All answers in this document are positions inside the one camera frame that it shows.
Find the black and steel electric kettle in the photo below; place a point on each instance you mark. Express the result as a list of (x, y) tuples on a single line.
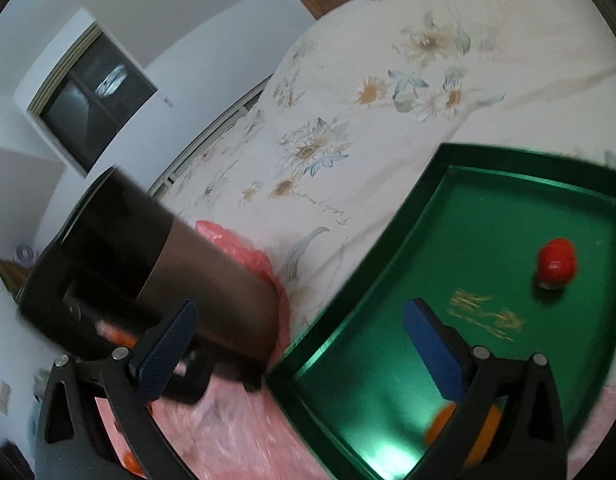
[(197, 270)]

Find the pink plastic sheet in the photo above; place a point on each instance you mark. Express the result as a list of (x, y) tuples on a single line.
[(227, 435)]

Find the green rectangular tray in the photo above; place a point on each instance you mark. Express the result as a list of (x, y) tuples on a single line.
[(463, 240)]

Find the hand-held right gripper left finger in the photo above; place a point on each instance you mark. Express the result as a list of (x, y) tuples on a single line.
[(167, 347)]

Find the small white wall fixture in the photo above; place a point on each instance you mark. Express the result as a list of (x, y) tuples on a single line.
[(165, 100)]

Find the white floral bedsheet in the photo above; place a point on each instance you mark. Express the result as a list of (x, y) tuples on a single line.
[(388, 160)]

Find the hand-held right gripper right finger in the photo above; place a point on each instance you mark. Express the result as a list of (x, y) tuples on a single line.
[(433, 355)]

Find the small red apple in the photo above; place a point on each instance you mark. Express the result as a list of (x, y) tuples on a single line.
[(555, 260)]

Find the dark window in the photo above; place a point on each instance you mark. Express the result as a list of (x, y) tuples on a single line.
[(82, 110)]

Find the orange citrus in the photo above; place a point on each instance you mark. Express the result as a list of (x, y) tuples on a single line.
[(440, 425)]

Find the white slatted bed frame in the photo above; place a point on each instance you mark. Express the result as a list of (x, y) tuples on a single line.
[(207, 132)]

